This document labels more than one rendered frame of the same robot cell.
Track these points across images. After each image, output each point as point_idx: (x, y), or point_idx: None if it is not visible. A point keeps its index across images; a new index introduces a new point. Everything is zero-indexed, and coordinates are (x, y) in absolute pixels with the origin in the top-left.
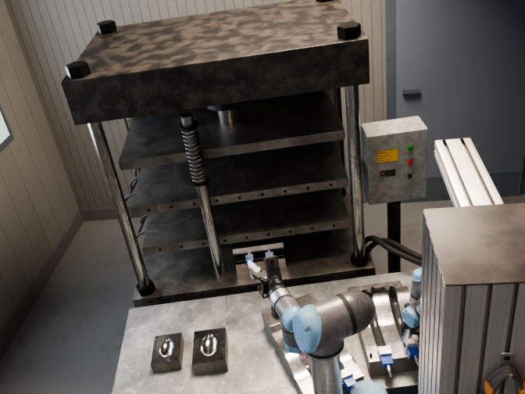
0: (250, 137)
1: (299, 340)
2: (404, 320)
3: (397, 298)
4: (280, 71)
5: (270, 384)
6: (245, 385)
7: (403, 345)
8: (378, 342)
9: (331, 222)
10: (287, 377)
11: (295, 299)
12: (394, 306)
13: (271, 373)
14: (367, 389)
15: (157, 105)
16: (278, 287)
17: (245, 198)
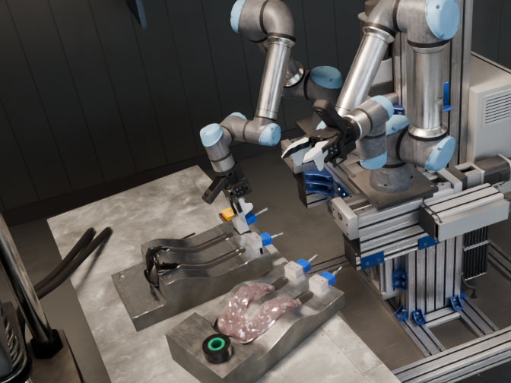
0: None
1: (451, 26)
2: (274, 141)
3: (165, 247)
4: None
5: (331, 351)
6: (349, 377)
7: (234, 235)
8: (234, 256)
9: (15, 320)
10: (312, 339)
11: (184, 346)
12: (176, 251)
13: (312, 358)
14: (388, 121)
15: None
16: (346, 117)
17: None
